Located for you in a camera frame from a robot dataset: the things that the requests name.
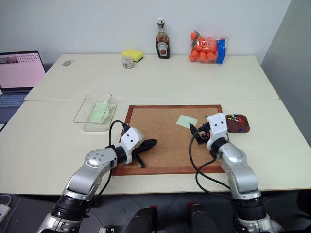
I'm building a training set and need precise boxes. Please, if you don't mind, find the white power adapter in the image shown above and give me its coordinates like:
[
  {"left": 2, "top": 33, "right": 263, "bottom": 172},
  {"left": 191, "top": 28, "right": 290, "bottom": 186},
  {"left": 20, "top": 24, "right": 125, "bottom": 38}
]
[{"left": 0, "top": 194, "right": 12, "bottom": 220}]

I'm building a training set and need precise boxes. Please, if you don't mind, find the light green paper note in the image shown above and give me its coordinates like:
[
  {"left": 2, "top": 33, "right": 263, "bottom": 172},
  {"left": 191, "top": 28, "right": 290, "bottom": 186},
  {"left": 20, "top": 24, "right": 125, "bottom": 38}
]
[
  {"left": 176, "top": 115, "right": 198, "bottom": 128},
  {"left": 104, "top": 104, "right": 116, "bottom": 120},
  {"left": 87, "top": 100, "right": 109, "bottom": 124}
]

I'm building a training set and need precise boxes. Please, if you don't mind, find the dark brown tray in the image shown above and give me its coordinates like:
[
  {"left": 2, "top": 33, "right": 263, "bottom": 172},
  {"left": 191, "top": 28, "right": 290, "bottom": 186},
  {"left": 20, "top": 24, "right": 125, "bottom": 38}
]
[{"left": 225, "top": 113, "right": 251, "bottom": 134}]

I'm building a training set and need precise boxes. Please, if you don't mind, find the bag of oranges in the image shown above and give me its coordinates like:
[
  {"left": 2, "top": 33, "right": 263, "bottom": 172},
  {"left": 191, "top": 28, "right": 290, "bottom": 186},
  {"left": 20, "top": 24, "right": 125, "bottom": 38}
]
[{"left": 189, "top": 30, "right": 230, "bottom": 65}]

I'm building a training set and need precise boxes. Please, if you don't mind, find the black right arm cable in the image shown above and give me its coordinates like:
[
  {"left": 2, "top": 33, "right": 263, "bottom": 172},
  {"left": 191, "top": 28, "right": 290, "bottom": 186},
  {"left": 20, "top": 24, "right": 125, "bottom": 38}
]
[{"left": 189, "top": 122, "right": 234, "bottom": 195}]

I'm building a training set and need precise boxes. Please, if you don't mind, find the yellow sponge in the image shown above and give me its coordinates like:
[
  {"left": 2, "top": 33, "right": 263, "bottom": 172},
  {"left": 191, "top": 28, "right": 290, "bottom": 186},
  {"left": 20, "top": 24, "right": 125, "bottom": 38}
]
[{"left": 121, "top": 49, "right": 144, "bottom": 63}]

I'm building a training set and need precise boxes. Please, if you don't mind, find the laptop with pink screen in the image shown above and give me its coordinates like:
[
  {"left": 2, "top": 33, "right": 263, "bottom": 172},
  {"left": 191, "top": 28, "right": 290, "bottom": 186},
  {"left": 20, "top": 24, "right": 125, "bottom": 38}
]
[{"left": 0, "top": 50, "right": 47, "bottom": 132}]

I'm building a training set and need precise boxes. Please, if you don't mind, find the clear plastic box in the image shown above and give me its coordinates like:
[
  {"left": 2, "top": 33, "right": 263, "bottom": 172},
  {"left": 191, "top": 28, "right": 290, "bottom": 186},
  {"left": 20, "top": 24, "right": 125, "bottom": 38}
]
[{"left": 84, "top": 103, "right": 118, "bottom": 132}]

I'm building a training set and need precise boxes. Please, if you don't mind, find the clear plastic container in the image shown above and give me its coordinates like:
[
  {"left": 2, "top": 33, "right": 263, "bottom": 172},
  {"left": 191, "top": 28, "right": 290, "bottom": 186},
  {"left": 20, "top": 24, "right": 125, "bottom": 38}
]
[{"left": 73, "top": 93, "right": 113, "bottom": 124}]

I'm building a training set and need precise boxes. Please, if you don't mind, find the dark rounded shape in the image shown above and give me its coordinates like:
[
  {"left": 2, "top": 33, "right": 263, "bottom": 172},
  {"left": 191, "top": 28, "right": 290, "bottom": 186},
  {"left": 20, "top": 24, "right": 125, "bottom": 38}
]
[
  {"left": 126, "top": 206, "right": 159, "bottom": 233},
  {"left": 186, "top": 203, "right": 235, "bottom": 233}
]

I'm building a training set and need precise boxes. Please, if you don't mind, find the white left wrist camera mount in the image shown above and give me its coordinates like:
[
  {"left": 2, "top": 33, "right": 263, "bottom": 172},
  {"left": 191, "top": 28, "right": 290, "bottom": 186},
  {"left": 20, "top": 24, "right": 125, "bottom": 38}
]
[{"left": 120, "top": 128, "right": 146, "bottom": 165}]

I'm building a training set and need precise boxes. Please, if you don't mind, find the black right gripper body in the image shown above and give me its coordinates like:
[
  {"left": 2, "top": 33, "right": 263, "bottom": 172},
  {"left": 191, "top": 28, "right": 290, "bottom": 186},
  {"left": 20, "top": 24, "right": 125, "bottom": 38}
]
[{"left": 195, "top": 122, "right": 212, "bottom": 141}]

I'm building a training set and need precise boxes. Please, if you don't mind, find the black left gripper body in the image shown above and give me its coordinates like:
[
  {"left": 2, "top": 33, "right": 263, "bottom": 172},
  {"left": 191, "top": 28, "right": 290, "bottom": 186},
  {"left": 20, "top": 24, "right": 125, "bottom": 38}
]
[{"left": 132, "top": 140, "right": 149, "bottom": 157}]

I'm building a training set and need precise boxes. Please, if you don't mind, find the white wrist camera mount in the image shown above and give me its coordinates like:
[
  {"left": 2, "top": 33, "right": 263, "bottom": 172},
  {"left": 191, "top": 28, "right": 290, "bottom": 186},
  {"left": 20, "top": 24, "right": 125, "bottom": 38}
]
[
  {"left": 120, "top": 128, "right": 146, "bottom": 165},
  {"left": 206, "top": 112, "right": 230, "bottom": 150}
]

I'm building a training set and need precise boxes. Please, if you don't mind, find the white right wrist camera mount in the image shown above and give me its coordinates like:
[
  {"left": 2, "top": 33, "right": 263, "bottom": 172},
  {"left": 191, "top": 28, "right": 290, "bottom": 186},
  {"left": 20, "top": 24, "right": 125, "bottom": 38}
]
[{"left": 206, "top": 112, "right": 230, "bottom": 150}]

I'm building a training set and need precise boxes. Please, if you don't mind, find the wood-framed cork board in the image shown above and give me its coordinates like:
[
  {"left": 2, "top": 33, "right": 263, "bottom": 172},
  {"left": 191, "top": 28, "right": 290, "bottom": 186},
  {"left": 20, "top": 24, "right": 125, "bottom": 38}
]
[{"left": 112, "top": 104, "right": 225, "bottom": 176}]

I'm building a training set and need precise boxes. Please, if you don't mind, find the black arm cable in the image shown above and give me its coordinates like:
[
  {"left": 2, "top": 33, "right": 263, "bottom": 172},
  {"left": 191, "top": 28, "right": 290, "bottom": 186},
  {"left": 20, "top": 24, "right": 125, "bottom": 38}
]
[
  {"left": 189, "top": 122, "right": 234, "bottom": 195},
  {"left": 94, "top": 120, "right": 130, "bottom": 204}
]

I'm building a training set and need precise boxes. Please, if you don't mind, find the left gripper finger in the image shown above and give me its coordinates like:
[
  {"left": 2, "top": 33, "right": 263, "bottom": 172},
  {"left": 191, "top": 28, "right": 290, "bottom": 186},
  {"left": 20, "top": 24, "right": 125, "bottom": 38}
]
[
  {"left": 143, "top": 139, "right": 158, "bottom": 151},
  {"left": 135, "top": 152, "right": 146, "bottom": 169}
]

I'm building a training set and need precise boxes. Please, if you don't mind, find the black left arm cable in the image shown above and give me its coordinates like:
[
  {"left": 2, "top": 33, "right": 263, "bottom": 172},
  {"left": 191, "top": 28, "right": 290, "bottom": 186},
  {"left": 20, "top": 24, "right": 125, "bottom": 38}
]
[{"left": 94, "top": 120, "right": 130, "bottom": 204}]

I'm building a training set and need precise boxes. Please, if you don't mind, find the small glass jar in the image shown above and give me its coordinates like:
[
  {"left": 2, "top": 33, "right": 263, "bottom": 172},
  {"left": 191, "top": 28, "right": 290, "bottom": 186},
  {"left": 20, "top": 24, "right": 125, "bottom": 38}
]
[{"left": 122, "top": 56, "right": 135, "bottom": 70}]

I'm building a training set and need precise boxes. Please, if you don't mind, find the ketchup bottle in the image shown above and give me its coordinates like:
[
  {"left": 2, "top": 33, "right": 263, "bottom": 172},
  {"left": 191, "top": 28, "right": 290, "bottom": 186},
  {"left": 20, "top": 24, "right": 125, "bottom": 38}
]
[{"left": 155, "top": 17, "right": 171, "bottom": 59}]

